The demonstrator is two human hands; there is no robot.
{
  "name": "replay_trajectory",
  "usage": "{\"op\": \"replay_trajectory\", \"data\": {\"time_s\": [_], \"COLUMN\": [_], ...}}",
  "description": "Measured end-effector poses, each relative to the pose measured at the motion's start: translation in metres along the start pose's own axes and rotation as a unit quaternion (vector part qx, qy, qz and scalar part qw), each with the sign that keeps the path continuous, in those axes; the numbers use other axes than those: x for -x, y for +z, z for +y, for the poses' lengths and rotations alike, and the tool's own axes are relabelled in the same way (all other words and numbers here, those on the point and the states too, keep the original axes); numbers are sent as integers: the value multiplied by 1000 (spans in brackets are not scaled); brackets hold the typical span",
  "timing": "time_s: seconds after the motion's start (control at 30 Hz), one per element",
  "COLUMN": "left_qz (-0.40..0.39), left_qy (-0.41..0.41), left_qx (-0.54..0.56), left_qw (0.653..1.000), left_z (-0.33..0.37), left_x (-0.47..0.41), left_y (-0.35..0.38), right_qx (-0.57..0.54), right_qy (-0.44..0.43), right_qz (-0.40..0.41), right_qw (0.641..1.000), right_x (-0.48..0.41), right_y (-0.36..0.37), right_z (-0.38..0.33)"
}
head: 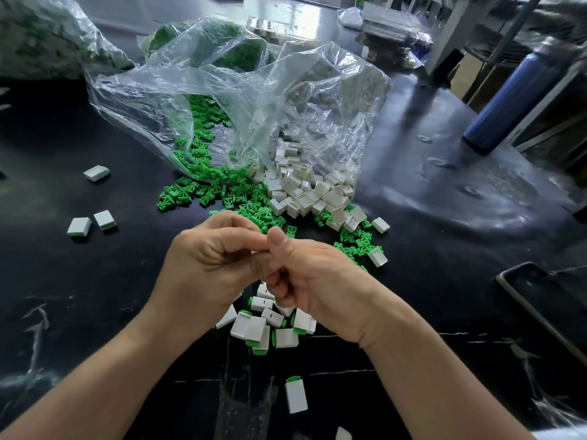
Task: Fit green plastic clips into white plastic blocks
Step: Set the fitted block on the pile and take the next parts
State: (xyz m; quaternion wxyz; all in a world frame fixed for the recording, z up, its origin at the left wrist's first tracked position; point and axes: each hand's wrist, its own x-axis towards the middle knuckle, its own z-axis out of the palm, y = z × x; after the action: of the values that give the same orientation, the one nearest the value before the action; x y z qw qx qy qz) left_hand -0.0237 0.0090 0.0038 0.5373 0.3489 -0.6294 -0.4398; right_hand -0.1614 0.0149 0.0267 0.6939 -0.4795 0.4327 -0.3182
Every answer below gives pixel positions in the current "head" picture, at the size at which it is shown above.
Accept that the person's left hand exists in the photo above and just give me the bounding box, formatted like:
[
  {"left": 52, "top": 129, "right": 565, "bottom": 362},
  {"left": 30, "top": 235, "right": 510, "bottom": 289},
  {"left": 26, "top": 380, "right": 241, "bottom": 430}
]
[{"left": 153, "top": 210, "right": 272, "bottom": 336}]

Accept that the person's right hand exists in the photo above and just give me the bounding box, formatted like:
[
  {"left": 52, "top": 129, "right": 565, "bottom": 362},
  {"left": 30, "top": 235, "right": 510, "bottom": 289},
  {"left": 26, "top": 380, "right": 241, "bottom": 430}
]
[{"left": 253, "top": 226, "right": 414, "bottom": 352}]

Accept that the person's right forearm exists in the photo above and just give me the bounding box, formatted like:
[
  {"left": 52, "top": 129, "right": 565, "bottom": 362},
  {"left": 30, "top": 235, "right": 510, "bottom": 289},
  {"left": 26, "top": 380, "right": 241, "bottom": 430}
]
[{"left": 361, "top": 307, "right": 540, "bottom": 440}]

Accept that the person's left forearm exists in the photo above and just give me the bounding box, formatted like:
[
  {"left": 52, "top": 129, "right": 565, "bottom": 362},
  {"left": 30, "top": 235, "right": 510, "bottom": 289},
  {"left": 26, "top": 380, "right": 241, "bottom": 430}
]
[{"left": 0, "top": 310, "right": 222, "bottom": 440}]

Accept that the pile of open white caps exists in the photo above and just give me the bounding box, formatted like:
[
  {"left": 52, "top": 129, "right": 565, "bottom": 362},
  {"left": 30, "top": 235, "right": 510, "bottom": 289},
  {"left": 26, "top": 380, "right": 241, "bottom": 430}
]
[{"left": 248, "top": 128, "right": 368, "bottom": 232}]

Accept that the pile of green plastic clips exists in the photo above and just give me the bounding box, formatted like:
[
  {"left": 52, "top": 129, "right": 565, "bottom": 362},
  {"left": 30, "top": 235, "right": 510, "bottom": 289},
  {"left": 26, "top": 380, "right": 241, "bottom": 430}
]
[{"left": 156, "top": 93, "right": 385, "bottom": 273}]

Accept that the heap of assembled white caps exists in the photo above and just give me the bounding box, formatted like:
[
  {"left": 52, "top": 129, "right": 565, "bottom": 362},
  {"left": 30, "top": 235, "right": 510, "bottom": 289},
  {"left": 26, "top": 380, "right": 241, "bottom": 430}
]
[{"left": 216, "top": 283, "right": 318, "bottom": 356}]

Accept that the large clear plastic bag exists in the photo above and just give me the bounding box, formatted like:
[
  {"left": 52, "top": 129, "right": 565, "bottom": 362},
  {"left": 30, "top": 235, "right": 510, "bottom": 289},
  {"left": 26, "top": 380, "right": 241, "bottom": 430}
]
[{"left": 85, "top": 16, "right": 393, "bottom": 190}]

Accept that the clear plastic container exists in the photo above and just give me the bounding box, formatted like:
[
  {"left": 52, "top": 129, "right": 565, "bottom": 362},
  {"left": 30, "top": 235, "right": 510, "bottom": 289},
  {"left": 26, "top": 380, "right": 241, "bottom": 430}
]
[{"left": 215, "top": 376, "right": 279, "bottom": 440}]

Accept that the plastic bag of green parts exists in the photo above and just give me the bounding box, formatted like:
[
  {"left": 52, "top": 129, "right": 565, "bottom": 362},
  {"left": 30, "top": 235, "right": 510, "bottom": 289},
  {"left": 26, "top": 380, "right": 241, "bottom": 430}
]
[{"left": 141, "top": 19, "right": 277, "bottom": 74}]

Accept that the stack of clear plastic trays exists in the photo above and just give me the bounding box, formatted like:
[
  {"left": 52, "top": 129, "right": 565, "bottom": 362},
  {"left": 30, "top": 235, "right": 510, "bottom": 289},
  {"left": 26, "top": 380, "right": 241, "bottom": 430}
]
[{"left": 358, "top": 2, "right": 434, "bottom": 47}]

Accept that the brown cardboard box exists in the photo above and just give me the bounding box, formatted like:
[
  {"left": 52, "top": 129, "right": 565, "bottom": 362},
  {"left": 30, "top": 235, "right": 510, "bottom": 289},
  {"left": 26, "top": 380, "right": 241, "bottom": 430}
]
[{"left": 451, "top": 52, "right": 488, "bottom": 100}]

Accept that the blue metal water bottle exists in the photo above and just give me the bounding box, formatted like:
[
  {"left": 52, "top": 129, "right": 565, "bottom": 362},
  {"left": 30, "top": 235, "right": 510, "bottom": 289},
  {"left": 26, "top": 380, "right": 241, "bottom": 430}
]
[{"left": 462, "top": 36, "right": 575, "bottom": 156}]

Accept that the black smartphone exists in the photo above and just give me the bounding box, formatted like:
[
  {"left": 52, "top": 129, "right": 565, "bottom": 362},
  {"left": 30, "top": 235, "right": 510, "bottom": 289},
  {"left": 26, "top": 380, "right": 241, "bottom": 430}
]
[{"left": 495, "top": 261, "right": 587, "bottom": 368}]

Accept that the plastic bag of assembled parts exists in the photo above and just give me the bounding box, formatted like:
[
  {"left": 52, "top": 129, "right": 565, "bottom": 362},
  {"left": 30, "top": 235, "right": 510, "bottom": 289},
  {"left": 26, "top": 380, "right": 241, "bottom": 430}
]
[{"left": 0, "top": 0, "right": 136, "bottom": 81}]

